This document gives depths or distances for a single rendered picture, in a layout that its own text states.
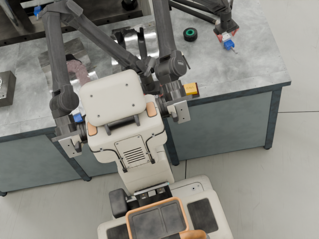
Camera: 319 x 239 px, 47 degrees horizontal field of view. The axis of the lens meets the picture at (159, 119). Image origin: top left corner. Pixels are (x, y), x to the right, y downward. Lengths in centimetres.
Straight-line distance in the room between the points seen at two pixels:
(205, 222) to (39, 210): 149
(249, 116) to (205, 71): 42
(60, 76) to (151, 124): 40
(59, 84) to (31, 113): 70
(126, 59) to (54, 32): 34
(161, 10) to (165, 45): 14
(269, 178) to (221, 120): 58
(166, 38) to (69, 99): 43
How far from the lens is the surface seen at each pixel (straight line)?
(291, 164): 259
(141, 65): 166
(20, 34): 262
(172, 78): 138
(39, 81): 223
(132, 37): 204
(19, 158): 241
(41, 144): 225
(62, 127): 140
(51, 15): 151
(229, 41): 205
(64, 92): 141
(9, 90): 221
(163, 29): 144
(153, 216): 150
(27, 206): 281
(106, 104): 125
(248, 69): 197
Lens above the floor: 230
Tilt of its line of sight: 55 degrees down
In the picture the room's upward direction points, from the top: 17 degrees counter-clockwise
